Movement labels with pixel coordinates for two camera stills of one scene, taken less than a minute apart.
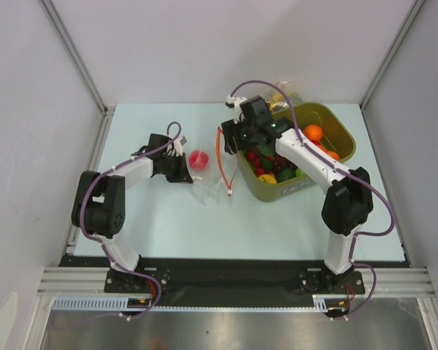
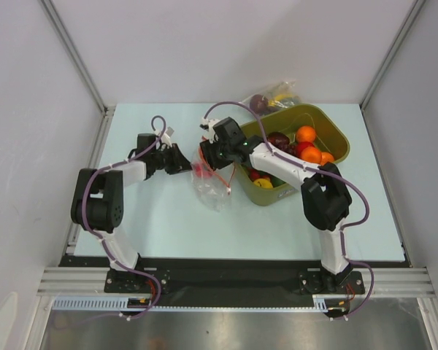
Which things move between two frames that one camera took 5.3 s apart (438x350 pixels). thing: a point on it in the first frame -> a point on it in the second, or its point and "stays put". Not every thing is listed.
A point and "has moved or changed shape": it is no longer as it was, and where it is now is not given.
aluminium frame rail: [73, 281] stays put
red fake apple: [198, 160] has moved or changed shape
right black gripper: [228, 135] -> [207, 154]
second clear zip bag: [277, 101] stays put
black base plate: [228, 281] stays put
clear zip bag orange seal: [209, 170] has moved or changed shape
